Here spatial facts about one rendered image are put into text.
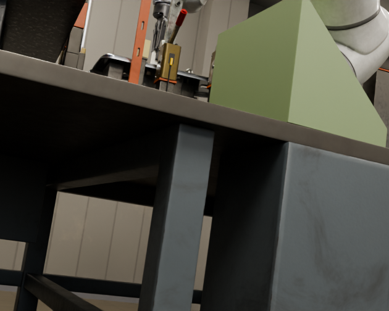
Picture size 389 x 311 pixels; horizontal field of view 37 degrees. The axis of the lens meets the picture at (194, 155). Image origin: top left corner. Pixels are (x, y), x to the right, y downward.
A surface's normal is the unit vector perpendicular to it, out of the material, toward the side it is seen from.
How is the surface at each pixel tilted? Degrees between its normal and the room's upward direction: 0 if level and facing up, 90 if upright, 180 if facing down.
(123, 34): 90
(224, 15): 90
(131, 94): 90
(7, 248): 90
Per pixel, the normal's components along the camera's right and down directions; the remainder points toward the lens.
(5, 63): 0.42, -0.08
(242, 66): -0.88, -0.19
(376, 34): 0.64, 0.27
